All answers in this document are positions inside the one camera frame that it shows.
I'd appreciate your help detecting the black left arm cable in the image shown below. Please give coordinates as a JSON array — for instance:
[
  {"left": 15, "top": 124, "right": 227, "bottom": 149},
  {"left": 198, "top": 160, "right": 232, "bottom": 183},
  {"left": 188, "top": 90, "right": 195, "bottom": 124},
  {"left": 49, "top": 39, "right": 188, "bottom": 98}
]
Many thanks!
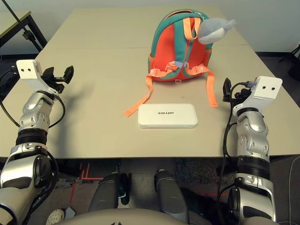
[{"left": 0, "top": 97, "right": 66, "bottom": 128}]

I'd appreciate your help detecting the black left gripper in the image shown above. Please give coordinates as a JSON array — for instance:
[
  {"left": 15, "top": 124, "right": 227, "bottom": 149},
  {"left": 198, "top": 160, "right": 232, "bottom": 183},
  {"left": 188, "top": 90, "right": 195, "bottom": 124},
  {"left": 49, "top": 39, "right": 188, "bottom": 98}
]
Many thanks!
[{"left": 42, "top": 66, "right": 75, "bottom": 94}]

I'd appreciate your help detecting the grey plush toy pendant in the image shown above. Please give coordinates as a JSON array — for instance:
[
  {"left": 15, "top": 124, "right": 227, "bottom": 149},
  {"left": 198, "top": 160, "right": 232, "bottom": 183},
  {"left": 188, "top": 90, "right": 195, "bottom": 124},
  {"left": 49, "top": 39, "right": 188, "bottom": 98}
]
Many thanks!
[{"left": 198, "top": 18, "right": 236, "bottom": 45}]

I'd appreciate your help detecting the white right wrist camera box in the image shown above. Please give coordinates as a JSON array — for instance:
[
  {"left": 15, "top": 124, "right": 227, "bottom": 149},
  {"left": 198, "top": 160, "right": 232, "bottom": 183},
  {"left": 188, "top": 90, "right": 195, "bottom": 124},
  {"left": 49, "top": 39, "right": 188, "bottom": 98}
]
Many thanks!
[{"left": 234, "top": 76, "right": 283, "bottom": 111}]

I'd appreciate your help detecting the grey robot leg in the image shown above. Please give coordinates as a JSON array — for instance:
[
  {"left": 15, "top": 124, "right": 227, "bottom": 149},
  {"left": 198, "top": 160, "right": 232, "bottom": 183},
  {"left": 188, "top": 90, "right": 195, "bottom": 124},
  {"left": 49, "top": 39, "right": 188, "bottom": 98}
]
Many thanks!
[
  {"left": 154, "top": 169, "right": 189, "bottom": 223},
  {"left": 88, "top": 172, "right": 120, "bottom": 213}
]

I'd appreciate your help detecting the white pencil case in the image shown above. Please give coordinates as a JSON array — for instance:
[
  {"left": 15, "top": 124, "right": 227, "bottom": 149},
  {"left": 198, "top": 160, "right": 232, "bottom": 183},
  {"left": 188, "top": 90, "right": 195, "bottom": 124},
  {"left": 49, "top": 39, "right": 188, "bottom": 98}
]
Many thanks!
[{"left": 137, "top": 103, "right": 199, "bottom": 129}]

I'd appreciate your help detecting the grey robot left leg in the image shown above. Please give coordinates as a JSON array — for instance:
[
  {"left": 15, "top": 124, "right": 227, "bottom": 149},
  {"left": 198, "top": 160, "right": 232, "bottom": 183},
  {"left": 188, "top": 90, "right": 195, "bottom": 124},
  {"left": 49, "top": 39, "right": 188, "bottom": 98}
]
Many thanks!
[{"left": 88, "top": 172, "right": 120, "bottom": 213}]

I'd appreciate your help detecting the black framed side table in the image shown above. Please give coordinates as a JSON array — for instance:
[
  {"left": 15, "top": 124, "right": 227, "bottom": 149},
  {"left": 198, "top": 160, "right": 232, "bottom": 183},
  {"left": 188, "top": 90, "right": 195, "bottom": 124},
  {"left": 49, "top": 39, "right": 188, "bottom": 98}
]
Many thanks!
[{"left": 0, "top": 0, "right": 49, "bottom": 56}]

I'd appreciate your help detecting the teal and black shoe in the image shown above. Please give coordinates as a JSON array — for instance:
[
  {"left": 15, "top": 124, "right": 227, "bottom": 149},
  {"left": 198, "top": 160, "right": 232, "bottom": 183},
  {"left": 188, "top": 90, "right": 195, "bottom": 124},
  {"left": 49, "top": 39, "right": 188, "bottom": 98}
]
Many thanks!
[{"left": 118, "top": 173, "right": 131, "bottom": 205}]

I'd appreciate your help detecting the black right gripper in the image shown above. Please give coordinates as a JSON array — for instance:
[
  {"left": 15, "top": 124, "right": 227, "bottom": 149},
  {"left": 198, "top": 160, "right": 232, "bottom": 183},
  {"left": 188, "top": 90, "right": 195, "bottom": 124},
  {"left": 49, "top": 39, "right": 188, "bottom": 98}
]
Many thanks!
[{"left": 222, "top": 78, "right": 253, "bottom": 104}]

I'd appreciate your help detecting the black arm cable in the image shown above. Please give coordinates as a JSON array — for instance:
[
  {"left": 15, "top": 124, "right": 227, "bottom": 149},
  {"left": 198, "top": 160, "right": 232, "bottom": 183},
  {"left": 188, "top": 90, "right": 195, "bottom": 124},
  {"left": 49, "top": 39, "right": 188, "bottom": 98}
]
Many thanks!
[
  {"left": 217, "top": 82, "right": 249, "bottom": 214},
  {"left": 0, "top": 97, "right": 66, "bottom": 128}
]

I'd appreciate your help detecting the white floor cable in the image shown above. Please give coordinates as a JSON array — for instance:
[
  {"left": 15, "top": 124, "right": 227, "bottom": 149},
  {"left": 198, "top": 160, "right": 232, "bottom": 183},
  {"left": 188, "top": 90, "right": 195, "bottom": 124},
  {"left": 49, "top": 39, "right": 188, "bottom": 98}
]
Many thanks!
[{"left": 288, "top": 156, "right": 300, "bottom": 225}]

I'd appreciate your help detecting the beige robot torso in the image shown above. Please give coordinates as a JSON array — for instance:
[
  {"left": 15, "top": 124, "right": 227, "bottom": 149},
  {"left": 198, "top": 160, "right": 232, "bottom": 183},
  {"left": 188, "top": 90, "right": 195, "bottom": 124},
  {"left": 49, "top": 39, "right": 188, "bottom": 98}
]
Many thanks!
[{"left": 55, "top": 208, "right": 195, "bottom": 225}]

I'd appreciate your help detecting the dark grey floor mat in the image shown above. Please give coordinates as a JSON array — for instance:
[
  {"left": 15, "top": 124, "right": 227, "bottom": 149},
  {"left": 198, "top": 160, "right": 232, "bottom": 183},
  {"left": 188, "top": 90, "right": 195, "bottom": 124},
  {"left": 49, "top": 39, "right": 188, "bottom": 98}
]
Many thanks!
[{"left": 0, "top": 69, "right": 20, "bottom": 94}]

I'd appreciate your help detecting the black tripod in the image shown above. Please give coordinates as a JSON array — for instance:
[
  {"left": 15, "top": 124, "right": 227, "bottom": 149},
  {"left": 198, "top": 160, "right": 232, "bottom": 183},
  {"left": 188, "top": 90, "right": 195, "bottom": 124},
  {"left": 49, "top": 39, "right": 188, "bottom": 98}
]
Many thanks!
[{"left": 278, "top": 44, "right": 300, "bottom": 82}]

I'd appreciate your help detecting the white perforated clog shoe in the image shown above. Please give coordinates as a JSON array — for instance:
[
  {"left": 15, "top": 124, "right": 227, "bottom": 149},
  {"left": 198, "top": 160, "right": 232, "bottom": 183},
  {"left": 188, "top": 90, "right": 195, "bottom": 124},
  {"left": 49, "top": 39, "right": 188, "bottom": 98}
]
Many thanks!
[{"left": 46, "top": 209, "right": 65, "bottom": 225}]

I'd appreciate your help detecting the grey robot right leg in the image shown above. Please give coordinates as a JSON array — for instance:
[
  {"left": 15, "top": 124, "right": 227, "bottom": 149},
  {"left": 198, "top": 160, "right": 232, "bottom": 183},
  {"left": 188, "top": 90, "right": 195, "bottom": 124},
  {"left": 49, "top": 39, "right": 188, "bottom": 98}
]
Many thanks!
[{"left": 154, "top": 169, "right": 189, "bottom": 223}]

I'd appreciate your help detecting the orange and teal backpack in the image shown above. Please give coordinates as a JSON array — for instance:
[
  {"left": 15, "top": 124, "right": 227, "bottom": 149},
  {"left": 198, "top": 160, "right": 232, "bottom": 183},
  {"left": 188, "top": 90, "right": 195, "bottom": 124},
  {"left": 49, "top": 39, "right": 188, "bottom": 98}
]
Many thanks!
[{"left": 123, "top": 8, "right": 218, "bottom": 117}]

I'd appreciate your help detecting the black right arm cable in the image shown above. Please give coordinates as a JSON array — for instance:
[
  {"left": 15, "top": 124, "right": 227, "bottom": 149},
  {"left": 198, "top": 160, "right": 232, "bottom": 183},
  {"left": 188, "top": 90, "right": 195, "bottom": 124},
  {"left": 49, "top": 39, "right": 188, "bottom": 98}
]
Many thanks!
[{"left": 217, "top": 82, "right": 249, "bottom": 214}]

